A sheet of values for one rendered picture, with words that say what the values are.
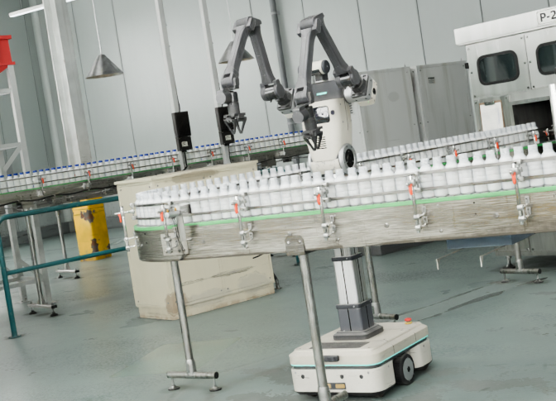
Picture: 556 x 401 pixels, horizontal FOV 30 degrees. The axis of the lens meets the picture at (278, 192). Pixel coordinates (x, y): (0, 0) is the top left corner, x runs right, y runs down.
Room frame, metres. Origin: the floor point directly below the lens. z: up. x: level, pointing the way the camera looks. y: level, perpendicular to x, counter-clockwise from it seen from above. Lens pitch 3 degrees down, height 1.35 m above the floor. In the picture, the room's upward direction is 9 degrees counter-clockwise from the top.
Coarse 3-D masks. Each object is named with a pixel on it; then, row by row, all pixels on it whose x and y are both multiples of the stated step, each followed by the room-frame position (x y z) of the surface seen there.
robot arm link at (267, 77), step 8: (240, 24) 5.27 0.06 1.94; (256, 24) 5.32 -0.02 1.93; (256, 32) 5.33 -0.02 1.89; (256, 40) 5.33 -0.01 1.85; (256, 48) 5.34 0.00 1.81; (264, 48) 5.37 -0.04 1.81; (256, 56) 5.36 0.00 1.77; (264, 56) 5.35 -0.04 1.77; (264, 64) 5.35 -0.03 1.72; (264, 72) 5.36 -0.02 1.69; (264, 80) 5.37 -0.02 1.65; (272, 80) 5.36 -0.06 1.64; (264, 88) 5.38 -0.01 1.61; (280, 88) 5.38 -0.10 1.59; (264, 96) 5.38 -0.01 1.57; (280, 96) 5.36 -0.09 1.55
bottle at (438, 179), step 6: (438, 156) 4.35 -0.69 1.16; (438, 162) 4.32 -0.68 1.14; (432, 168) 4.33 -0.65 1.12; (438, 168) 4.31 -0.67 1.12; (444, 168) 4.32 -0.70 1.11; (432, 174) 4.33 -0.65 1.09; (438, 174) 4.31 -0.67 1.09; (444, 174) 4.32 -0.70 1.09; (438, 180) 4.31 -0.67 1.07; (444, 180) 4.31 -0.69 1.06; (438, 192) 4.32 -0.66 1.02; (444, 192) 4.31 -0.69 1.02
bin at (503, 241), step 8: (448, 240) 4.66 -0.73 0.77; (456, 240) 4.64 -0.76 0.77; (464, 240) 4.62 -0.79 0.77; (472, 240) 4.59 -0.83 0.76; (480, 240) 4.58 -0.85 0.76; (488, 240) 4.55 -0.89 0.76; (496, 240) 4.53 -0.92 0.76; (504, 240) 4.51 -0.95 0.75; (512, 240) 4.51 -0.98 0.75; (520, 240) 4.59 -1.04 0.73; (448, 248) 4.66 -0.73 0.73; (456, 248) 4.64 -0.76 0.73; (464, 248) 4.69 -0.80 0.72; (496, 248) 4.48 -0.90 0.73; (480, 256) 4.33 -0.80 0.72
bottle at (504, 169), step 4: (504, 148) 4.19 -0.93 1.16; (508, 148) 4.17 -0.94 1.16; (504, 152) 4.16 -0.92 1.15; (508, 152) 4.16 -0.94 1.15; (504, 156) 4.16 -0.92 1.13; (508, 156) 4.16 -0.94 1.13; (500, 160) 4.17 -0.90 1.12; (504, 160) 4.15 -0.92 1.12; (508, 160) 4.15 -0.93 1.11; (500, 168) 4.17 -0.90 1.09; (504, 168) 4.16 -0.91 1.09; (508, 168) 4.15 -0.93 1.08; (500, 172) 4.18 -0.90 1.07; (504, 172) 4.16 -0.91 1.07; (508, 172) 4.15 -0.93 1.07; (504, 176) 4.16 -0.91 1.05; (508, 176) 4.15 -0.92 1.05; (504, 184) 4.16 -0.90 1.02; (508, 184) 4.15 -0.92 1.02; (512, 184) 4.15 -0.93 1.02; (504, 188) 4.16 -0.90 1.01; (508, 188) 4.15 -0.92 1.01; (512, 188) 4.15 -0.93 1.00
